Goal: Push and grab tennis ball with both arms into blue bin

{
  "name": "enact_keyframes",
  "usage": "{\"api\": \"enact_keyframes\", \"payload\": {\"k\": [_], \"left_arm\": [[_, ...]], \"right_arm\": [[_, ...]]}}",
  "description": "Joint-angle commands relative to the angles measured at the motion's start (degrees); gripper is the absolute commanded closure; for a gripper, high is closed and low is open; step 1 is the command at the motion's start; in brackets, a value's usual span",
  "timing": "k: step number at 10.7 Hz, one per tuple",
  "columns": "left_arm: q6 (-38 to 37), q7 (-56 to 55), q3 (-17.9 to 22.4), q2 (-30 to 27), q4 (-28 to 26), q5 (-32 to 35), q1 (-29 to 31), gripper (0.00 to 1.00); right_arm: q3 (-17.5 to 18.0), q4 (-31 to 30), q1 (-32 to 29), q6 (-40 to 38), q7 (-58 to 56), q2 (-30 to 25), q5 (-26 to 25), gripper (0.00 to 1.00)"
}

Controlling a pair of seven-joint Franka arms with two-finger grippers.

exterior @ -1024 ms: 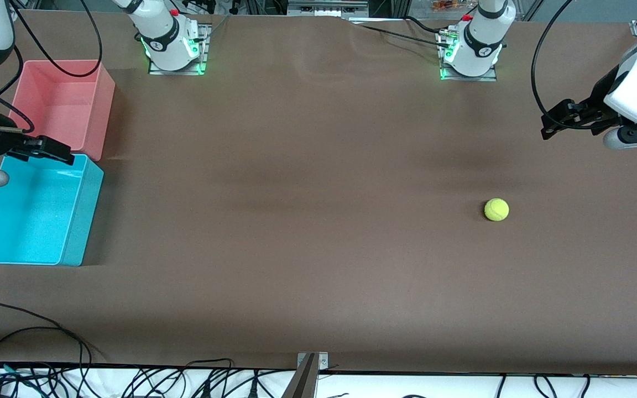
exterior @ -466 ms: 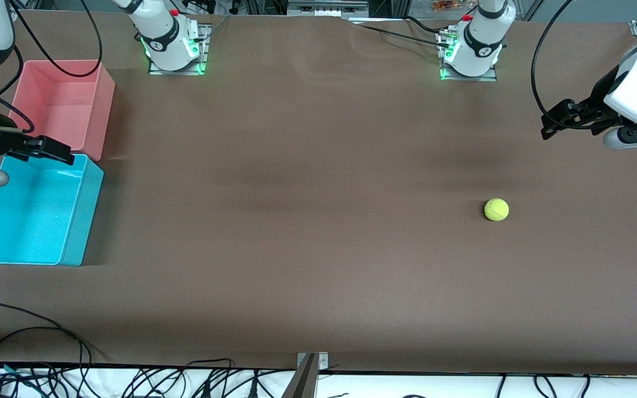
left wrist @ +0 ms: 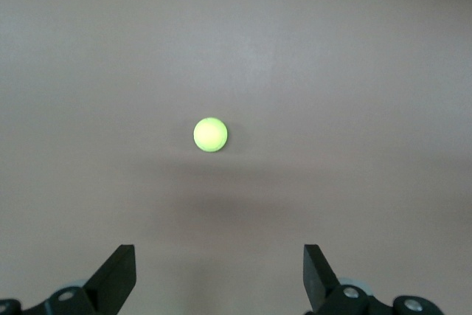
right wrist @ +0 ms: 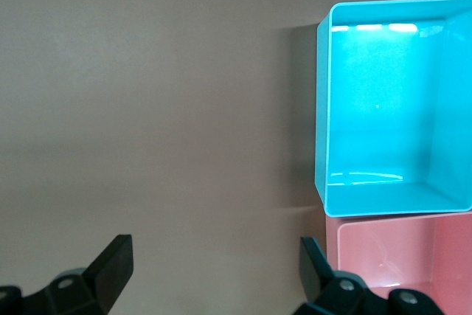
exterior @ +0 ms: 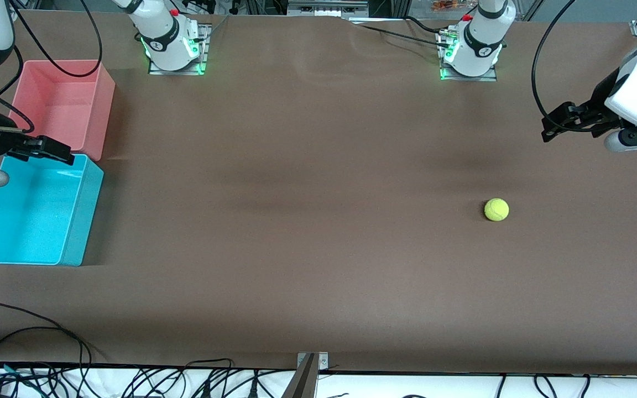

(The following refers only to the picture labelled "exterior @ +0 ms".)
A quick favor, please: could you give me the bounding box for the blue plastic bin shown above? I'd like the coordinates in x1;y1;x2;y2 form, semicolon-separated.
0;153;105;267

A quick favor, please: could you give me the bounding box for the silver aluminium frame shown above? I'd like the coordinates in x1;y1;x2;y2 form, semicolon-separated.
287;0;370;18

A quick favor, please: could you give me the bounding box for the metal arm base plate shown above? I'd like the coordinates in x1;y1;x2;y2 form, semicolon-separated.
148;23;211;76
440;28;498;82

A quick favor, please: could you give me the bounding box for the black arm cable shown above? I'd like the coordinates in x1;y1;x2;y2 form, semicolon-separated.
531;0;637;133
0;0;103;136

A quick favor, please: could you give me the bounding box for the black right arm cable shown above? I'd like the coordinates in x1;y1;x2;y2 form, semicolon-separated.
0;0;103;136

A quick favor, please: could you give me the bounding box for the yellow-green tennis ball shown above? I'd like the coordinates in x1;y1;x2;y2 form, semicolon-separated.
484;198;510;222

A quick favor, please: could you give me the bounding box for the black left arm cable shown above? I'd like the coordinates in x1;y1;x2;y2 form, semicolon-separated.
531;0;637;133

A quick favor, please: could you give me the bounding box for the metal table edge bracket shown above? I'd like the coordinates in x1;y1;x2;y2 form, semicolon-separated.
296;352;329;372

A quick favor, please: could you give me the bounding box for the grey metal strut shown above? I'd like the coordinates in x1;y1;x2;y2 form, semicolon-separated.
281;354;319;398

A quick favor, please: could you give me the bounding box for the black cable on table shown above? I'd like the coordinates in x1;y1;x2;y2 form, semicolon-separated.
352;15;455;48

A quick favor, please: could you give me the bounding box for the pink plastic bin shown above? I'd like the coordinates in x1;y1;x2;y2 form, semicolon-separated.
0;60;116;162

